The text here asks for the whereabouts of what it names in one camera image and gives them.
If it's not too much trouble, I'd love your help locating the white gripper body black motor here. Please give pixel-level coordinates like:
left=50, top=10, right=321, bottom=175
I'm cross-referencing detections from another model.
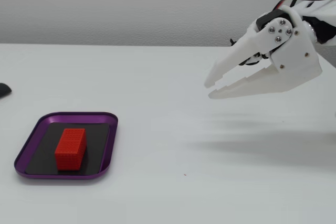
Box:
left=255, top=5, right=323, bottom=91

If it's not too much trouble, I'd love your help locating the purple metal tray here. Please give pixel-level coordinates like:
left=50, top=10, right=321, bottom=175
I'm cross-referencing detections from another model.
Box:
left=14, top=111, right=119, bottom=181

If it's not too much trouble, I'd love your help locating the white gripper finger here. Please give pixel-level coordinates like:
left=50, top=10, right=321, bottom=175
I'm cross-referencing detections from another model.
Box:
left=204, top=18, right=295, bottom=89
left=208, top=65, right=290, bottom=100

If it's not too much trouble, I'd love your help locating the black rounded object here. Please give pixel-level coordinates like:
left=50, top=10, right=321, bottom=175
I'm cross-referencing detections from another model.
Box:
left=0, top=82, right=13, bottom=99

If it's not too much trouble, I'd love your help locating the red cube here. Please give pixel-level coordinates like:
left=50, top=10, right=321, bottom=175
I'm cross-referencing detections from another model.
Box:
left=54, top=128, right=87, bottom=172

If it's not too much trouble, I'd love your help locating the black tray mat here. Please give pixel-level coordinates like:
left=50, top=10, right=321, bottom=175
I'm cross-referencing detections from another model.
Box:
left=25, top=122, right=110, bottom=176

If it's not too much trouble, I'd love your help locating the thin black looped cable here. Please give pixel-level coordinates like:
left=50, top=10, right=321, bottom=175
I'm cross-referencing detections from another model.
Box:
left=230, top=37, right=271, bottom=67

